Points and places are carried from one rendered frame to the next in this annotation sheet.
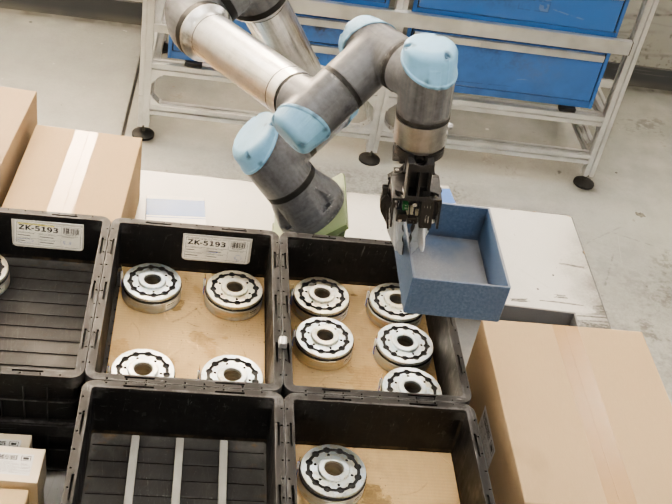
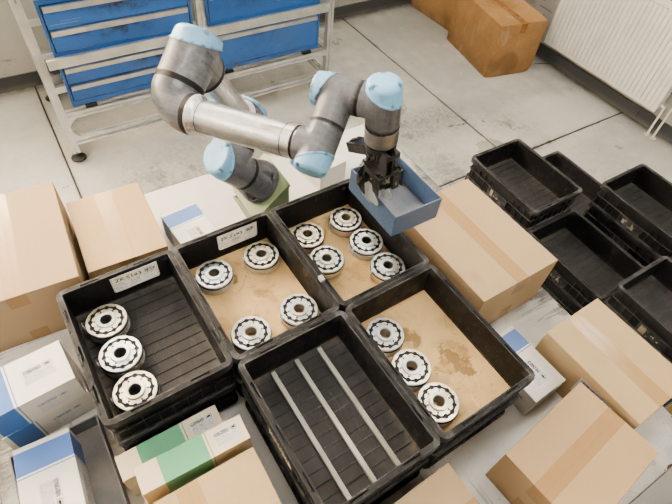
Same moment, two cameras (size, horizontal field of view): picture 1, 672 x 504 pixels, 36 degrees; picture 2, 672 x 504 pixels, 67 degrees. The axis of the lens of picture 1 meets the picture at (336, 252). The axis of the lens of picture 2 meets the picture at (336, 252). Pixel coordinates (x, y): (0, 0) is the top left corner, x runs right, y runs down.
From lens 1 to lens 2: 0.63 m
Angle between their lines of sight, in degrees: 23
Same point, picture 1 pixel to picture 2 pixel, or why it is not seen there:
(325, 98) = (327, 139)
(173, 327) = (242, 294)
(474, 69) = (253, 48)
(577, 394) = (465, 229)
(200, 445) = (307, 356)
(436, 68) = (397, 96)
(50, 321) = (171, 328)
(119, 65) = (34, 119)
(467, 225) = not seen: hidden behind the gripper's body
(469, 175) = (269, 107)
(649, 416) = (501, 223)
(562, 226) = not seen: hidden behind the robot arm
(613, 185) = not seen: hidden behind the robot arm
